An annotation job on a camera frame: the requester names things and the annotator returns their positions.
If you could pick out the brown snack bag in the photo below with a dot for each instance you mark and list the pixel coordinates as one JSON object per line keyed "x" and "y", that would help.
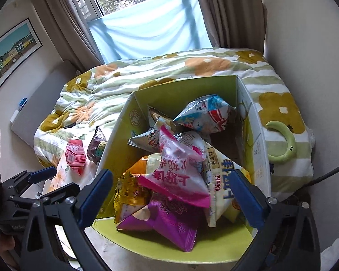
{"x": 96, "y": 146}

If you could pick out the red pink snack bag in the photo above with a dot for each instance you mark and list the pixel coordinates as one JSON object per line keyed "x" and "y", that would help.
{"x": 75, "y": 156}

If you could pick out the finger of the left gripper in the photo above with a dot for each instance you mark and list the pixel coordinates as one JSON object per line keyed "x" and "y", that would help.
{"x": 34, "y": 176}
{"x": 63, "y": 195}

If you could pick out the beige orange snack bag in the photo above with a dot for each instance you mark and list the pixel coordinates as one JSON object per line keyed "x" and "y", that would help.
{"x": 145, "y": 165}

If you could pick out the yellow foil snack bag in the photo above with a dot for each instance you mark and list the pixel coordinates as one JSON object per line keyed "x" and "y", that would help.
{"x": 130, "y": 196}

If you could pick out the magenta snack bag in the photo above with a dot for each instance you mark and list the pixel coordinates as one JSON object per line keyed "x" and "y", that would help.
{"x": 175, "y": 220}

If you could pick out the pink strawberry rice snack bag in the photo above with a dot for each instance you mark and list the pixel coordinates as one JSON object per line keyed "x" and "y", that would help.
{"x": 178, "y": 176}

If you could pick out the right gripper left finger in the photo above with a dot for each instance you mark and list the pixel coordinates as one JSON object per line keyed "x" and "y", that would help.
{"x": 41, "y": 247}

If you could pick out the green yellow cardboard box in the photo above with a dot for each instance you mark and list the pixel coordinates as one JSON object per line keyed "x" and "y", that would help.
{"x": 242, "y": 142}

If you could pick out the blue white Oishi snack bag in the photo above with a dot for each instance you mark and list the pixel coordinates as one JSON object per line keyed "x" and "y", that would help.
{"x": 207, "y": 114}

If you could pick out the beige right curtain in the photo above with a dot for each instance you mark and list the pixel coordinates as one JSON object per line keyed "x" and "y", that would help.
{"x": 235, "y": 23}

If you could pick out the white yellow Oishi snack bag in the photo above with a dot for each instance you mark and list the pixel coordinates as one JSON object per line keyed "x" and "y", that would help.
{"x": 217, "y": 169}

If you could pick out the person's left hand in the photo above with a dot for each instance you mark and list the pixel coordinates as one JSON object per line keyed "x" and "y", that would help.
{"x": 7, "y": 243}

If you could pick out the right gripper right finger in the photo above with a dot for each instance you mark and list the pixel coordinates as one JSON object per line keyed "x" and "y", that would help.
{"x": 286, "y": 237}

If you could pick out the framed city picture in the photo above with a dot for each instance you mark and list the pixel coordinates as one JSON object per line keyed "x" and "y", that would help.
{"x": 16, "y": 46}

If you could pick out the floral green striped quilt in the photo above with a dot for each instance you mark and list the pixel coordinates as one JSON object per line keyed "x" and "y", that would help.
{"x": 96, "y": 97}

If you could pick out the light blue window cloth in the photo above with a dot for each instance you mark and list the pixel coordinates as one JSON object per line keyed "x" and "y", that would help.
{"x": 150, "y": 28}

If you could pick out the beige curtain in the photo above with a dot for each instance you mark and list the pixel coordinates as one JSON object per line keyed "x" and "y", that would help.
{"x": 69, "y": 32}
{"x": 235, "y": 23}

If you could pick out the beige left curtain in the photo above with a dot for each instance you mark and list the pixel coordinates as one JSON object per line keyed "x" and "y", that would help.
{"x": 69, "y": 32}

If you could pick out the grey white snack bag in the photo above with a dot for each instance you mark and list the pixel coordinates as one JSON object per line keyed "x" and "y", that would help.
{"x": 149, "y": 141}

